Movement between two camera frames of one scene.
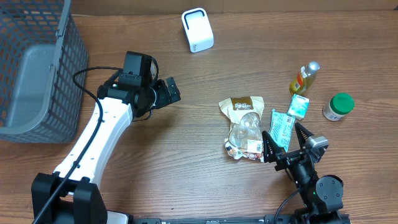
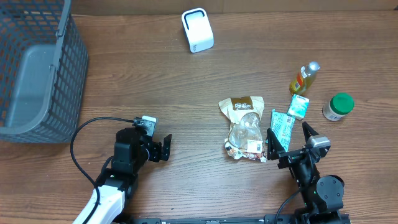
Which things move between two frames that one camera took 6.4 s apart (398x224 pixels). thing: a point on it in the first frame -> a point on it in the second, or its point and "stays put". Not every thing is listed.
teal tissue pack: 280,129 stays put
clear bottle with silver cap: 304,78 stays put
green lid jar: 340,104 stays put
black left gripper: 162,98 -> 153,151
